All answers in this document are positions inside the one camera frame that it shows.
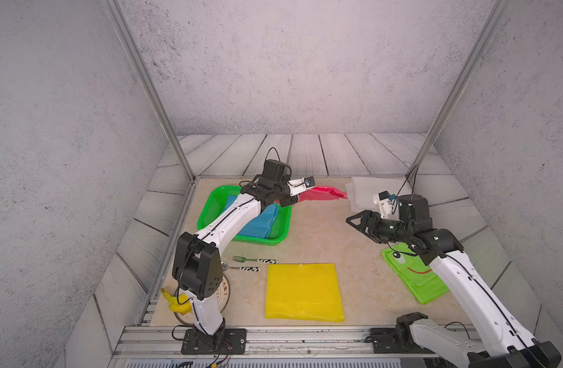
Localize yellow raincoat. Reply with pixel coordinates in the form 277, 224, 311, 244
264, 263, 345, 323

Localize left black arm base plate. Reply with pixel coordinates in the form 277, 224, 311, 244
181, 328, 247, 355

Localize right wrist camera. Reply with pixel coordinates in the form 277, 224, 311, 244
398, 194, 431, 222

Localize aluminium front rail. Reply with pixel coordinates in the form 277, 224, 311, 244
107, 324, 512, 368

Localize spoon with zebra handle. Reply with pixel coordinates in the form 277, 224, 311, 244
222, 262, 261, 272

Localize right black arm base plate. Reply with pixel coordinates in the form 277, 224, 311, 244
364, 312, 433, 354

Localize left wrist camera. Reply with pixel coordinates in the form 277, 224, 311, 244
262, 159, 292, 182

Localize round patterned plate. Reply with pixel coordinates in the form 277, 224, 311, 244
173, 275, 231, 327

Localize left metal corner post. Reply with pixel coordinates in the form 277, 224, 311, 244
102, 0, 195, 181

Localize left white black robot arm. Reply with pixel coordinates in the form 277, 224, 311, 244
172, 175, 316, 339

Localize green frog folded raincoat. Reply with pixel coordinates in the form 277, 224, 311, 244
381, 243, 449, 305

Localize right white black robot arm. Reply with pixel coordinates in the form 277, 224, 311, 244
346, 192, 561, 367

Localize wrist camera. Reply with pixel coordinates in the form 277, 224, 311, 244
398, 194, 431, 222
262, 159, 292, 182

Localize green plastic basket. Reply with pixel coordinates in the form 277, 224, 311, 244
197, 186, 292, 246

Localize metal corner post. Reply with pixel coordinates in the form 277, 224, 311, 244
102, 0, 195, 181
406, 0, 511, 182

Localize pink bunny raincoat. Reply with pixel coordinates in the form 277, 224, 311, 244
278, 186, 348, 207

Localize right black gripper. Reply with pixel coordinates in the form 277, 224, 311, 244
346, 210, 413, 245

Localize blue raincoat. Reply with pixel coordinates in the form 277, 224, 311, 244
217, 194, 280, 239

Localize yellow bananas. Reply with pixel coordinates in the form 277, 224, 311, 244
160, 288, 192, 314

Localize white folded raincoat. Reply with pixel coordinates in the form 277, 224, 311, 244
345, 176, 412, 213

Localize right metal corner post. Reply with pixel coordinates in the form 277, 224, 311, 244
406, 0, 511, 182

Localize fork with zebra handle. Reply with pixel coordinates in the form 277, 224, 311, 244
232, 255, 278, 265

